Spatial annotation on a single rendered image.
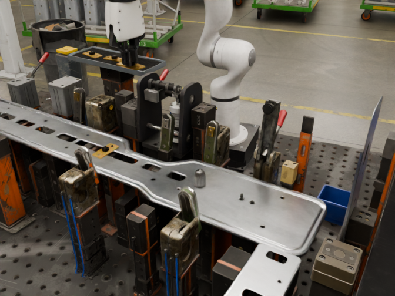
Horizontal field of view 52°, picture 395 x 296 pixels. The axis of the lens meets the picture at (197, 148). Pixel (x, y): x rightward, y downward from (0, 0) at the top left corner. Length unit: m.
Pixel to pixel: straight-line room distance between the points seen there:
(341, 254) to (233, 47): 0.91
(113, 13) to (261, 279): 0.72
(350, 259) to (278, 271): 0.14
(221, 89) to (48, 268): 0.88
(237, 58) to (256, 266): 0.86
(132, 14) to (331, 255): 0.74
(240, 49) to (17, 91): 0.88
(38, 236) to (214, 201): 0.68
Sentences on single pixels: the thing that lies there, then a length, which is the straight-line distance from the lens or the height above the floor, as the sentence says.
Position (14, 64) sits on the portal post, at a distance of 5.12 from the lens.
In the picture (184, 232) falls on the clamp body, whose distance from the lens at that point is 0.90.
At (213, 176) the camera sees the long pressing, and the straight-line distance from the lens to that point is 1.14.
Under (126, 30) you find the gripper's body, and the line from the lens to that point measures 1.10.
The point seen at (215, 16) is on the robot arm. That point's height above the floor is 1.32.
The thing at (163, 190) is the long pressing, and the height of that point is 1.00.
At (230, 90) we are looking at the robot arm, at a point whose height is 1.04.
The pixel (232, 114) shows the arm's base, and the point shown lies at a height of 0.93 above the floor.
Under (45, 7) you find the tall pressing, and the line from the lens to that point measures 5.92.
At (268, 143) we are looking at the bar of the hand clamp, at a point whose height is 1.10.
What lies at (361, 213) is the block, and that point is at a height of 1.08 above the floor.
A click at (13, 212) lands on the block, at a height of 0.75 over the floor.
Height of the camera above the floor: 1.65
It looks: 30 degrees down
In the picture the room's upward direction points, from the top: straight up
